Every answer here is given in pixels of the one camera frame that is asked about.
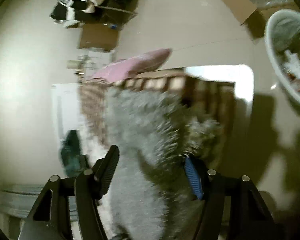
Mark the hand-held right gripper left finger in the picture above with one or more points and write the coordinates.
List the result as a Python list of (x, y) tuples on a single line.
[(109, 166)]

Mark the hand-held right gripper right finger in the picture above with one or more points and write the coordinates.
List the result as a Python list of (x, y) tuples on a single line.
[(193, 177)]

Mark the grey fluffy pants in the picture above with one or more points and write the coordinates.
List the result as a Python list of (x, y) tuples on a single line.
[(145, 155)]

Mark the dark green cloth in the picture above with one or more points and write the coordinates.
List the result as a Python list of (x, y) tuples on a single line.
[(71, 155)]

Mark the white table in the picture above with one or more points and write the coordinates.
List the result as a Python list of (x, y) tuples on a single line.
[(72, 110)]

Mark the brown checkered blanket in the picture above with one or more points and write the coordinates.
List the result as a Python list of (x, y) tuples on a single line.
[(150, 90)]

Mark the pink pillow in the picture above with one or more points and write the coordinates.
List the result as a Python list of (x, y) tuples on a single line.
[(137, 63)]

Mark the flat cardboard box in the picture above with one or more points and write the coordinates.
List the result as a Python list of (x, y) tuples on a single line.
[(100, 37)]

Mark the grey plastic basket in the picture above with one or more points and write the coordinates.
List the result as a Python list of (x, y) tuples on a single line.
[(288, 57)]

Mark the large brown cardboard box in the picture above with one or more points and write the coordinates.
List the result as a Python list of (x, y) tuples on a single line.
[(121, 3)]

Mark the black and white jacket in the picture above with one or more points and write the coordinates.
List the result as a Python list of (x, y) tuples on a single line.
[(72, 7)]

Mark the open cardboard box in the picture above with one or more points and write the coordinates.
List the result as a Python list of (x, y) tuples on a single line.
[(255, 2)]

